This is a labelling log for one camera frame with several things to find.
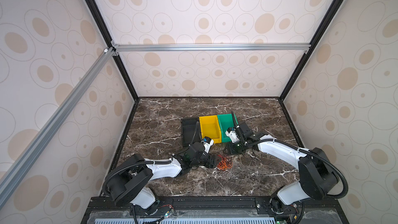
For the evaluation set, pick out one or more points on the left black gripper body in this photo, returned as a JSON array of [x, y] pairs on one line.
[[202, 160]]

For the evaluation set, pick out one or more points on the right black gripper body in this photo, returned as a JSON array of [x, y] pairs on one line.
[[236, 148]]

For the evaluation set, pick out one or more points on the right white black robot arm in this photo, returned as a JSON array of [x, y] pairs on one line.
[[318, 177]]

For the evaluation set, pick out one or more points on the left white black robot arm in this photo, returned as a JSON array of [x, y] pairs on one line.
[[127, 183]]

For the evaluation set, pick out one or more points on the green plastic bin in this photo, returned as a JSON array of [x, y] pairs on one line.
[[224, 122]]

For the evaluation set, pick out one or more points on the black plastic bin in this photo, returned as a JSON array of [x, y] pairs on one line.
[[190, 131]]

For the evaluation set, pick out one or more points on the yellow plastic bin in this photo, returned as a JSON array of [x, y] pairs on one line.
[[210, 128]]

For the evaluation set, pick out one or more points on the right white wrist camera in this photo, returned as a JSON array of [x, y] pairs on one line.
[[232, 135]]

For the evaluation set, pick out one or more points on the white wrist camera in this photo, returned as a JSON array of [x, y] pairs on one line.
[[232, 135], [207, 142]]

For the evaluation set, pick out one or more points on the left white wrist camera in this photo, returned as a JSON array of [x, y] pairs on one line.
[[207, 142]]

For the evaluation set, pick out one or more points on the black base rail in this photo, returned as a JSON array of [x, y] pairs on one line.
[[310, 211]]

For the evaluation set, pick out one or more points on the left diagonal aluminium rail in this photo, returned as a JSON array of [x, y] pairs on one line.
[[30, 155]]

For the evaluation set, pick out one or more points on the horizontal aluminium rail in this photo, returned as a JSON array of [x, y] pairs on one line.
[[212, 47]]

